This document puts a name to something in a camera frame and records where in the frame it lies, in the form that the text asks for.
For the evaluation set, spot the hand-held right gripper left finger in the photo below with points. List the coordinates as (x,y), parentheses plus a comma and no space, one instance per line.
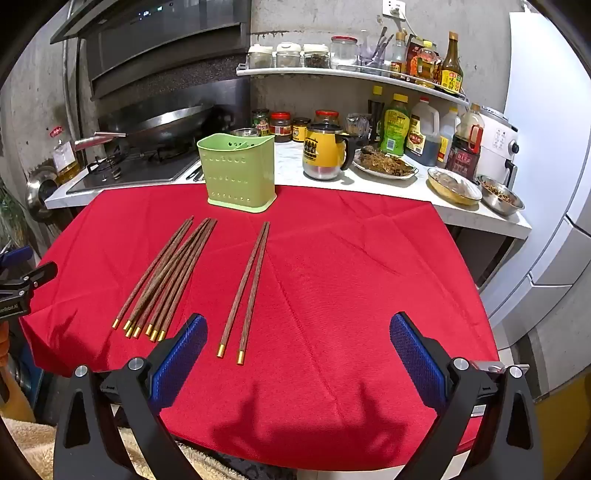
(184,355)

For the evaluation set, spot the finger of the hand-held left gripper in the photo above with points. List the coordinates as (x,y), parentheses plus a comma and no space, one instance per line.
(16,258)
(39,274)

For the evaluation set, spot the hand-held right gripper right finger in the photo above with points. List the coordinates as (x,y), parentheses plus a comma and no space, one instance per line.
(415,355)

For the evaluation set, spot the bunch of wooden chopsticks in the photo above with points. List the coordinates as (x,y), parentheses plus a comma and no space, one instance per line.
(178,277)

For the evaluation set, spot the gold-tipped wooden chopstick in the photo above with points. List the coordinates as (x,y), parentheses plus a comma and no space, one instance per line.
(256,286)
(244,286)

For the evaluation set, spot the green plastic chopstick holder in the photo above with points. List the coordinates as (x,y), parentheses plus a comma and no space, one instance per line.
(235,175)

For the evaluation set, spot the glass cup with utensils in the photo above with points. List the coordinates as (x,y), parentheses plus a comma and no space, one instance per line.
(375,55)

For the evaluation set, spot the person's left hand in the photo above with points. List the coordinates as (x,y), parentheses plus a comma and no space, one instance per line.
(3,339)

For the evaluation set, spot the green leafy vegetables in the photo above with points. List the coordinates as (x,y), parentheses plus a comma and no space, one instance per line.
(9,212)

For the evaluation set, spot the red tablecloth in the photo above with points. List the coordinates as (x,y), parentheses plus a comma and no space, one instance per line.
(346,277)

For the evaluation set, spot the red-capped plastic oil bottle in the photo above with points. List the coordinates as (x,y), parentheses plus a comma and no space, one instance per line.
(67,161)

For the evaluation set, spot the beige fluffy towel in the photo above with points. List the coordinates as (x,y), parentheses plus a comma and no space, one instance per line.
(27,447)

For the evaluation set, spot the black gas stove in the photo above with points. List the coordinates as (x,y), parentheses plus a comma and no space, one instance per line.
(138,173)

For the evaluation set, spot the yellow-rimmed glass dish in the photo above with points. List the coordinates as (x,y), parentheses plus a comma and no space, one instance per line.
(455,187)

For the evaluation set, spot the steel bowl with food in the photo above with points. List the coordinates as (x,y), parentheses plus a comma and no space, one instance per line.
(501,196)

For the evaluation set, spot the plate of food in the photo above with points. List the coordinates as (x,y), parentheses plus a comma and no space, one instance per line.
(383,164)

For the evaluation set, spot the yellow steel mug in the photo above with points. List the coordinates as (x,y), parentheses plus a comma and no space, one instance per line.
(323,154)

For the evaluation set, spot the dark vinegar jug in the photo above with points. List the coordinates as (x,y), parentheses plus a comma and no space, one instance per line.
(422,134)

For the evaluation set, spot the white plastic jug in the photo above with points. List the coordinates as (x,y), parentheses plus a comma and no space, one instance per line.
(448,134)

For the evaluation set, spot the green bottle yellow cap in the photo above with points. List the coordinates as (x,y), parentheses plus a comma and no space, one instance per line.
(395,129)

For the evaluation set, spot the white rice cooker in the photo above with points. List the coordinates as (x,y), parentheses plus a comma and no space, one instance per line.
(498,143)

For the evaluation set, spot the small steel bowl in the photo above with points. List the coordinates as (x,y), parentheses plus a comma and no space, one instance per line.
(244,133)

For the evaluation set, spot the slim dark soy bottle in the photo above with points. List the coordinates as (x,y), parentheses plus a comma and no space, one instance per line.
(376,115)

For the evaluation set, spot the green-label jar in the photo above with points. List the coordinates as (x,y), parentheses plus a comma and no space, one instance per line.
(260,123)

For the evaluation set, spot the red-lidded dark sauce jar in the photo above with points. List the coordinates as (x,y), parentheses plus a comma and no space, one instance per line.
(280,128)

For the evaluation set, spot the yellow-label jar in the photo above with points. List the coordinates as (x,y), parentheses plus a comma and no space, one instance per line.
(300,130)

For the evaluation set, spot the large red-lidded chili jar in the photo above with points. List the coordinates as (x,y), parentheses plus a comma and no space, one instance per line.
(328,117)

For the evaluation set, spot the white refrigerator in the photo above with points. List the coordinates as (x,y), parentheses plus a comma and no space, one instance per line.
(549,138)

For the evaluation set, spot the black range hood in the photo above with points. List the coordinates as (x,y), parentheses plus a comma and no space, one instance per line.
(161,46)

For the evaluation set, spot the tall dark sauce bottle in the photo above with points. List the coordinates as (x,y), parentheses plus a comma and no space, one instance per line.
(451,69)

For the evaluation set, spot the yellow-capped red-label bottle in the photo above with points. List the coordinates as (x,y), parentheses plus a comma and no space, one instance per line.
(429,67)

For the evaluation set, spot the small glass seasoning bottle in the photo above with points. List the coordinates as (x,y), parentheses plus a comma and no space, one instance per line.
(399,57)

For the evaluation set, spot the red seasoning packet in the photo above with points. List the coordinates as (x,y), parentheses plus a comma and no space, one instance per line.
(414,55)

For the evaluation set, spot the white-lidded spice jar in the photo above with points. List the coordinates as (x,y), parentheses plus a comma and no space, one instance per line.
(260,57)
(316,56)
(288,55)

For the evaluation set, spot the metal wall pipe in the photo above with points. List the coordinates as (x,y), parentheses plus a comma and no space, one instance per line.
(69,83)

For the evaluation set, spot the white wall shelf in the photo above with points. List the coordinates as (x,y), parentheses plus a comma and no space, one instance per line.
(351,76)

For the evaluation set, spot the white wall socket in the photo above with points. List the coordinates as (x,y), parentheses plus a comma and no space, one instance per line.
(394,8)

